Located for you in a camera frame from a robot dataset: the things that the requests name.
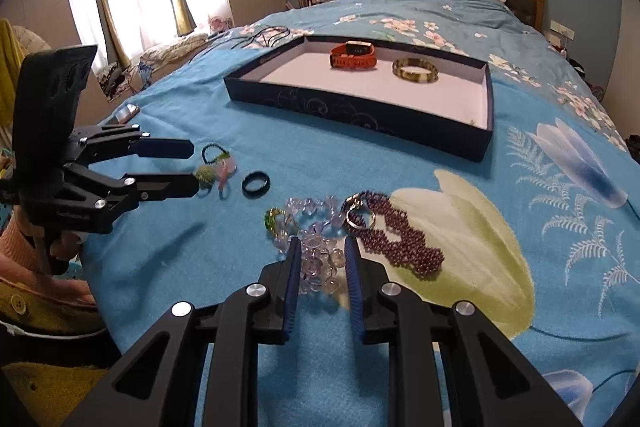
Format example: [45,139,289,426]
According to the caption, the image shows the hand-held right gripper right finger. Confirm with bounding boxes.
[344,237,583,427]

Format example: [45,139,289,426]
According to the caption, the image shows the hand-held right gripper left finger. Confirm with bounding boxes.
[62,238,303,427]

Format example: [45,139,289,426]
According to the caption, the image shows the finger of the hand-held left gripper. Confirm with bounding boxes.
[65,125,195,168]
[65,163,200,205]

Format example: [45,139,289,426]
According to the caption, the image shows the green pompom hair tie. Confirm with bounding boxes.
[194,164,218,198]

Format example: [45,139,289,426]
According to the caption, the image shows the clear crystal bead bracelet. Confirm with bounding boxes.
[285,196,351,295]

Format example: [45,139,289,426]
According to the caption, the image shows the pink hair tie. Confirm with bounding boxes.
[215,159,240,199]

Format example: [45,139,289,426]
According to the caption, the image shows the purple bead bracelet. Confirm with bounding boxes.
[350,191,445,280]

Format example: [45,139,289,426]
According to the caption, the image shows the metal key ring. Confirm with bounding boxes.
[342,194,377,233]

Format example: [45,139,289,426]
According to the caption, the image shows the black ring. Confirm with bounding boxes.
[242,172,272,196]

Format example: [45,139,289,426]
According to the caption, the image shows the dark blue box tray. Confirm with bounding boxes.
[223,34,496,162]

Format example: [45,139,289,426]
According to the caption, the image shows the person's left forearm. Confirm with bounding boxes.
[0,217,97,308]

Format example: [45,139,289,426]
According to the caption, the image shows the person's left hand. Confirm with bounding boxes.
[47,229,85,276]

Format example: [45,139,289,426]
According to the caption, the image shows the yellow hanging cloth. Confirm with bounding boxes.
[0,19,30,142]

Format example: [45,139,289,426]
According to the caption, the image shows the pile of clothes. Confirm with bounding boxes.
[95,59,151,100]

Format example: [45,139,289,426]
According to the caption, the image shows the folded white quilt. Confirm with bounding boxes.
[140,32,208,64]

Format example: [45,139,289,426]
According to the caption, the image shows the orange smart watch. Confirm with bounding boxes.
[329,41,377,70]

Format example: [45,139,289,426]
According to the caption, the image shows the yellow green bangle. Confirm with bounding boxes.
[392,58,440,84]

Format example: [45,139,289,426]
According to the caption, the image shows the teal floral duvet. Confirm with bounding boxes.
[240,0,631,152]

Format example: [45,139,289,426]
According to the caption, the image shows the green bead bracelet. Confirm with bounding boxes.
[264,207,301,253]

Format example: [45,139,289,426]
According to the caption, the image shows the black cables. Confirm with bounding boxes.
[215,25,301,52]

